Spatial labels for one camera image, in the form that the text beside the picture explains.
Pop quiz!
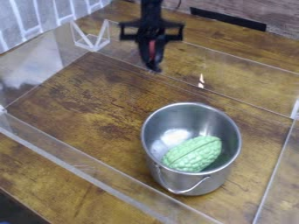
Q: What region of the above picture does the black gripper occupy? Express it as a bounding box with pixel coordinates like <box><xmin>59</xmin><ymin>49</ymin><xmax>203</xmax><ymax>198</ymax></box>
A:
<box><xmin>119</xmin><ymin>0</ymin><xmax>185</xmax><ymax>65</ymax></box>

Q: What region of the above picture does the clear acrylic corner bracket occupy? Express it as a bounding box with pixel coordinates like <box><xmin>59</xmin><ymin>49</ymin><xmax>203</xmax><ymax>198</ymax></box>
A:
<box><xmin>70</xmin><ymin>20</ymin><xmax>111</xmax><ymax>52</ymax></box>

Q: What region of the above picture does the orange handled metal spoon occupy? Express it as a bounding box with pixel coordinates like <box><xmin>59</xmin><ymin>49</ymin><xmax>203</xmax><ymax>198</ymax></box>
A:
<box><xmin>147</xmin><ymin>40</ymin><xmax>162</xmax><ymax>72</ymax></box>

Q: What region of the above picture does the green bitter gourd toy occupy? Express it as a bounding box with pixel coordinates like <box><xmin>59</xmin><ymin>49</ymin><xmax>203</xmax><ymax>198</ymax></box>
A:
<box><xmin>162</xmin><ymin>136</ymin><xmax>222</xmax><ymax>172</ymax></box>

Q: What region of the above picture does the black wall strip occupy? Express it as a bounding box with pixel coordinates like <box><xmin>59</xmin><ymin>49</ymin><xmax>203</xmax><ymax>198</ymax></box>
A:
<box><xmin>190</xmin><ymin>7</ymin><xmax>267</xmax><ymax>32</ymax></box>

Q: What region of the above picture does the stainless steel pot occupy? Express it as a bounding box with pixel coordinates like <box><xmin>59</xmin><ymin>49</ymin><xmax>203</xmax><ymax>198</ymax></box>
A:
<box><xmin>142</xmin><ymin>102</ymin><xmax>242</xmax><ymax>196</ymax></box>

